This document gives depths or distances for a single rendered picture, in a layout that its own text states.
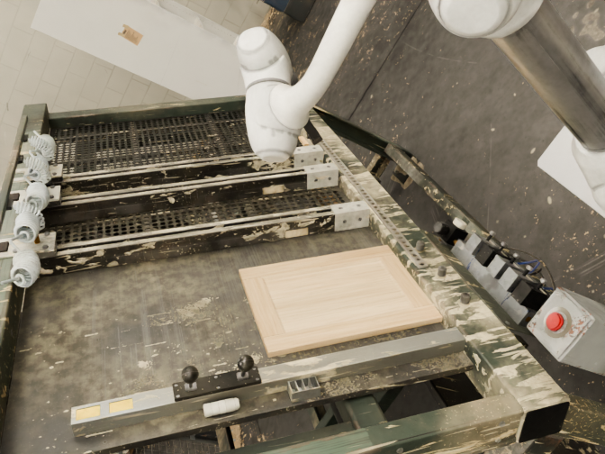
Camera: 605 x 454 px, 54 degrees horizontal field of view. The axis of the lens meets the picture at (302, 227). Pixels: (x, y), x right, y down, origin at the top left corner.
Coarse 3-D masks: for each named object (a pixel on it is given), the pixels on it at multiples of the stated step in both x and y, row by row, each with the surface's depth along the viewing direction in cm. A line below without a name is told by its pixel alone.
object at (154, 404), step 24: (432, 336) 152; (456, 336) 152; (312, 360) 145; (336, 360) 145; (360, 360) 145; (384, 360) 147; (408, 360) 149; (264, 384) 139; (72, 408) 132; (144, 408) 132; (168, 408) 134; (192, 408) 136
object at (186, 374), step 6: (192, 366) 127; (186, 372) 125; (192, 372) 126; (198, 372) 127; (186, 378) 125; (192, 378) 125; (186, 384) 135; (192, 384) 133; (186, 390) 135; (192, 390) 135
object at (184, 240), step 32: (224, 224) 193; (256, 224) 193; (288, 224) 196; (320, 224) 199; (352, 224) 203; (0, 256) 170; (64, 256) 178; (96, 256) 181; (128, 256) 184; (160, 256) 188
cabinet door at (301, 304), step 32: (320, 256) 187; (352, 256) 187; (384, 256) 187; (256, 288) 172; (288, 288) 173; (320, 288) 173; (352, 288) 173; (384, 288) 173; (416, 288) 173; (256, 320) 162; (288, 320) 161; (320, 320) 161; (352, 320) 161; (384, 320) 161; (416, 320) 161; (288, 352) 152
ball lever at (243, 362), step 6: (246, 354) 130; (240, 360) 129; (246, 360) 128; (252, 360) 129; (240, 366) 128; (246, 366) 128; (252, 366) 129; (240, 372) 139; (246, 372) 138; (240, 378) 138; (246, 378) 138
